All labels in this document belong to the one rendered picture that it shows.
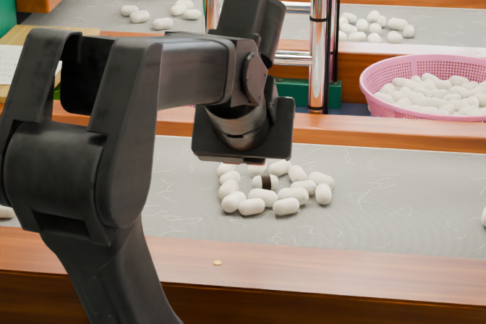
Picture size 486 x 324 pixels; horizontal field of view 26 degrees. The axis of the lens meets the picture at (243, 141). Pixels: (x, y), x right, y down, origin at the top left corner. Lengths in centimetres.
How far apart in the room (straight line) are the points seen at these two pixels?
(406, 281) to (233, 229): 24
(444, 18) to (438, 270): 97
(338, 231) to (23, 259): 36
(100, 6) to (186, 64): 128
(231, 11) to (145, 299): 31
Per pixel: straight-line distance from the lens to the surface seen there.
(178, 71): 79
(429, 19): 201
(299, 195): 127
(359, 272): 111
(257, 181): 131
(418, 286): 109
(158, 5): 208
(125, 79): 68
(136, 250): 77
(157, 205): 129
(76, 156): 68
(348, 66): 175
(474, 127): 147
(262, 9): 99
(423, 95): 164
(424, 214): 128
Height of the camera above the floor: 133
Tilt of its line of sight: 24 degrees down
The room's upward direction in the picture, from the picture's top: straight up
